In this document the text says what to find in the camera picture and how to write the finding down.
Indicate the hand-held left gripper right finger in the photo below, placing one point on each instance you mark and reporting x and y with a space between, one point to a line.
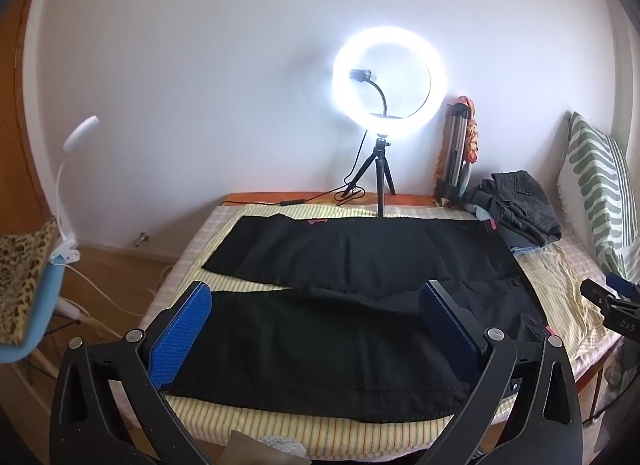
447 335

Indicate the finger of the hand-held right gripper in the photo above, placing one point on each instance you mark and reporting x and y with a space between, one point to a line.
594 291
622 285

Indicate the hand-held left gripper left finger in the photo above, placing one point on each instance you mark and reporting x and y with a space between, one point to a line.
180 330

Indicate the black pants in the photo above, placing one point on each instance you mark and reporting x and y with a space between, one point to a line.
350 255

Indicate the yellow striped bed sheet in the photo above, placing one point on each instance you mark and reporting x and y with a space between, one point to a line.
555 285

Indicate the light blue cloth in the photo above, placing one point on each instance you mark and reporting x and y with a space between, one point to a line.
525 249

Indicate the metal door stop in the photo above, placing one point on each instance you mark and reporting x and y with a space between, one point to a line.
141 239

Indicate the green and white pillow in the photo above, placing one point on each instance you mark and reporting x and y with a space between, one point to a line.
595 180

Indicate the dark grey clothes pile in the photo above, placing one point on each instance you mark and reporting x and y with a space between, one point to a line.
520 200

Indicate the navy garment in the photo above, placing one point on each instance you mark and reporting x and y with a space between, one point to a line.
480 207

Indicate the light blue chair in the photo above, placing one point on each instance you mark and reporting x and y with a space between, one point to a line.
45 300

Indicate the blue chair with leopard cushion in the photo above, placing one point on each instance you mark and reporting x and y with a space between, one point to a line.
20 285

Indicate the white clip lamp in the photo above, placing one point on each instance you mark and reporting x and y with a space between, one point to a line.
80 130

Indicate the black gooseneck phone holder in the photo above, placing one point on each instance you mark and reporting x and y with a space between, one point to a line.
382 100

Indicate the wooden door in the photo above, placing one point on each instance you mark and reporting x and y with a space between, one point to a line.
20 145

